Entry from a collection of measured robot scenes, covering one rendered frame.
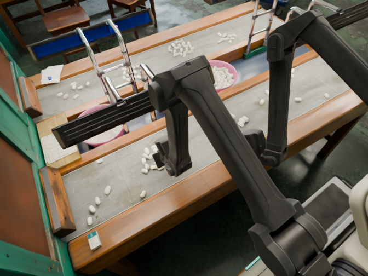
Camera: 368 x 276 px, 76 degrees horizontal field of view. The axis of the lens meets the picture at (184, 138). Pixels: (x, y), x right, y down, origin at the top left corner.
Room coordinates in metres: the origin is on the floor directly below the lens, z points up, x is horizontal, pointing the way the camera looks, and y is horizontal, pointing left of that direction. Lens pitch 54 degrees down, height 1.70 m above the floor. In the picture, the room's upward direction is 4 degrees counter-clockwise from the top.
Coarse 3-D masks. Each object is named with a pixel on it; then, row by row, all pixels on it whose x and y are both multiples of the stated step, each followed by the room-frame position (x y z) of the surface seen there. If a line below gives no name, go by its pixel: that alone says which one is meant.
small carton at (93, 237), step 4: (92, 232) 0.25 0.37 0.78; (96, 232) 0.25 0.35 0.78; (88, 236) 0.24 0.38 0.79; (92, 236) 0.23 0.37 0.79; (96, 236) 0.23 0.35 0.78; (88, 240) 0.22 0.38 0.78; (92, 240) 0.22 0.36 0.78; (96, 240) 0.22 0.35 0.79; (92, 244) 0.21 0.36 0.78; (96, 244) 0.21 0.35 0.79; (100, 244) 0.20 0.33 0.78; (92, 248) 0.19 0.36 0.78; (96, 248) 0.20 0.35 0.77
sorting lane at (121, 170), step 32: (320, 64) 1.19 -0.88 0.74; (256, 96) 0.94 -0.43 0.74; (320, 96) 0.91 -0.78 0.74; (192, 128) 0.75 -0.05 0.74; (256, 128) 0.72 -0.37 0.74; (96, 160) 0.59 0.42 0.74; (128, 160) 0.58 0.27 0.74; (192, 160) 0.56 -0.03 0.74; (96, 192) 0.43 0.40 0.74; (128, 192) 0.42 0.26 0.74; (96, 224) 0.29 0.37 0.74
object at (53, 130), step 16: (144, 96) 0.63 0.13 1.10; (96, 112) 0.55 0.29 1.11; (112, 112) 0.57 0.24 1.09; (128, 112) 0.58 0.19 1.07; (144, 112) 0.59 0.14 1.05; (64, 128) 0.50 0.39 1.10; (80, 128) 0.51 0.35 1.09; (96, 128) 0.52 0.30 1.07; (112, 128) 0.53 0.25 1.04; (64, 144) 0.47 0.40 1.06
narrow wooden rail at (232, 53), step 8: (264, 32) 1.54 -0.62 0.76; (256, 40) 1.45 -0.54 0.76; (224, 48) 1.39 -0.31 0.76; (232, 48) 1.38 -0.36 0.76; (240, 48) 1.38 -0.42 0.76; (208, 56) 1.31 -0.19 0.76; (216, 56) 1.30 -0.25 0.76; (224, 56) 1.32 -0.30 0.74; (232, 56) 1.36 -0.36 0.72; (240, 56) 1.39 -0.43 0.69; (128, 88) 1.06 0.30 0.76; (136, 88) 1.05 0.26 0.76; (104, 96) 1.00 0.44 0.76; (128, 96) 1.02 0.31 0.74; (88, 104) 0.95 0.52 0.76; (96, 104) 0.94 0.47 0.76; (64, 112) 0.90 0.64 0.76; (72, 112) 0.89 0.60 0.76; (80, 112) 0.89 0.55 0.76
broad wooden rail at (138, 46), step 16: (208, 16) 1.81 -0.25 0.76; (224, 16) 1.79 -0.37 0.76; (160, 32) 1.63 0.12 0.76; (176, 32) 1.62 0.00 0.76; (192, 32) 1.63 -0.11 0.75; (112, 48) 1.47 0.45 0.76; (128, 48) 1.46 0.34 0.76; (144, 48) 1.45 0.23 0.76; (80, 64) 1.32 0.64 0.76; (32, 80) 1.18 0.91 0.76
